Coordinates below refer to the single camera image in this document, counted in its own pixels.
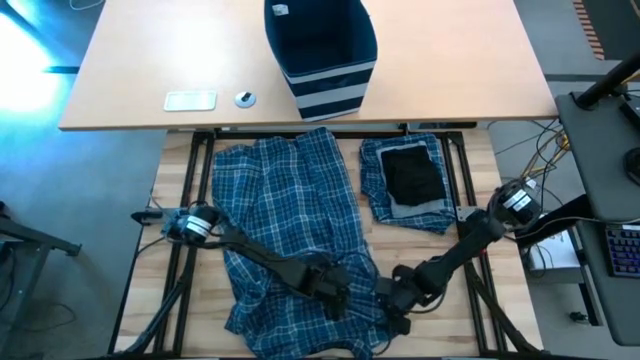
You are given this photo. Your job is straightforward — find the silver flat phone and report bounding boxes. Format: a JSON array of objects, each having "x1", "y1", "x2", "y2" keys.
[{"x1": 163, "y1": 89, "x2": 219, "y2": 113}]

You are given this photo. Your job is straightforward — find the grey side desk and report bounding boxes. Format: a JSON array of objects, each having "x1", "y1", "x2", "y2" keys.
[{"x1": 555, "y1": 91, "x2": 640, "y2": 348}]

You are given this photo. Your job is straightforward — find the dark patterned garment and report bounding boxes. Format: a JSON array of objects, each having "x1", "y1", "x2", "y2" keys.
[{"x1": 211, "y1": 126, "x2": 397, "y2": 360}]

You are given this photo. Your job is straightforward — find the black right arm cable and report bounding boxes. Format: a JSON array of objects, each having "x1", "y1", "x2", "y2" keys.
[{"x1": 372, "y1": 287, "x2": 449, "y2": 357}]

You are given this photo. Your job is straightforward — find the small round tape roll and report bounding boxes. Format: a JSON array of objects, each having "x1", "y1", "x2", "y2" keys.
[{"x1": 234, "y1": 90, "x2": 258, "y2": 110}]

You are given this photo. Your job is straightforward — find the black garment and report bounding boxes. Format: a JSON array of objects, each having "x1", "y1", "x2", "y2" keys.
[{"x1": 380, "y1": 145, "x2": 448, "y2": 208}]

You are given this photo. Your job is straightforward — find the yellow cable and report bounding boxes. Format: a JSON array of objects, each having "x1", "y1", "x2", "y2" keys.
[{"x1": 519, "y1": 134, "x2": 572, "y2": 181}]

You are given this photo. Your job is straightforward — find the navy white striped laundry bin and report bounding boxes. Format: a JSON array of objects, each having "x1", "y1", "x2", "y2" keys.
[{"x1": 263, "y1": 0, "x2": 379, "y2": 123}]

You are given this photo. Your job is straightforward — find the black round object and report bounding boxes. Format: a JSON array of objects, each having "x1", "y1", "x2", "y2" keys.
[{"x1": 622, "y1": 146, "x2": 640, "y2": 187}]

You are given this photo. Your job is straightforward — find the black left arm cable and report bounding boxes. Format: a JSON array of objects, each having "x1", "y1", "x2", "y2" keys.
[{"x1": 299, "y1": 249, "x2": 380, "y2": 281}]

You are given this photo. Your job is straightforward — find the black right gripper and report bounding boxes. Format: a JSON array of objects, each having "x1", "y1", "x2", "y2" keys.
[{"x1": 373, "y1": 264, "x2": 427, "y2": 337}]

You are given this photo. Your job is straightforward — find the blue plaid pajama pants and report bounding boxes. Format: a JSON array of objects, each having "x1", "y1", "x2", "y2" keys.
[{"x1": 359, "y1": 132, "x2": 458, "y2": 236}]

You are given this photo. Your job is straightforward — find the grey garment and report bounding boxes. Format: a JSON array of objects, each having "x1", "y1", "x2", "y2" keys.
[{"x1": 375, "y1": 140, "x2": 452, "y2": 221}]

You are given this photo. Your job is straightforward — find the black pole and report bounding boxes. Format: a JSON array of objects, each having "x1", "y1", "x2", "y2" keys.
[{"x1": 573, "y1": 49, "x2": 640, "y2": 110}]

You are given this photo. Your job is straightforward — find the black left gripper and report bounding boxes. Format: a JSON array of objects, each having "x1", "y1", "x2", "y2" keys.
[{"x1": 299, "y1": 263, "x2": 352, "y2": 323}]

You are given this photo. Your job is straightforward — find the black backlit keyboard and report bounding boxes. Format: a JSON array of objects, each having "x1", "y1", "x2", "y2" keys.
[{"x1": 604, "y1": 224, "x2": 640, "y2": 280}]

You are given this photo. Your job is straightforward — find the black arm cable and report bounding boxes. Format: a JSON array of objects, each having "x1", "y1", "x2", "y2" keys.
[
  {"x1": 372, "y1": 287, "x2": 449, "y2": 357},
  {"x1": 299, "y1": 249, "x2": 380, "y2": 281}
]

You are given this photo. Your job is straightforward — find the dark grey metal stand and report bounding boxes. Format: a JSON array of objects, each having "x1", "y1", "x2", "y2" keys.
[{"x1": 0, "y1": 199, "x2": 84, "y2": 360}]

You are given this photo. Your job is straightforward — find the black desk leg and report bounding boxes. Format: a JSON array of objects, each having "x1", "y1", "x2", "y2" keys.
[{"x1": 514, "y1": 193, "x2": 594, "y2": 250}]

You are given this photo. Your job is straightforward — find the black desk device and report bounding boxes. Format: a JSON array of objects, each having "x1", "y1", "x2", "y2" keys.
[{"x1": 619, "y1": 91, "x2": 640, "y2": 132}]

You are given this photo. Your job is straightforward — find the white box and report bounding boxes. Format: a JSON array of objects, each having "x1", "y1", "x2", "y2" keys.
[{"x1": 519, "y1": 212, "x2": 586, "y2": 274}]

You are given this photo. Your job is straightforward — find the light wooden desk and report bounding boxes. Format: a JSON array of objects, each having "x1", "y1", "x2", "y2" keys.
[{"x1": 58, "y1": 0, "x2": 560, "y2": 132}]

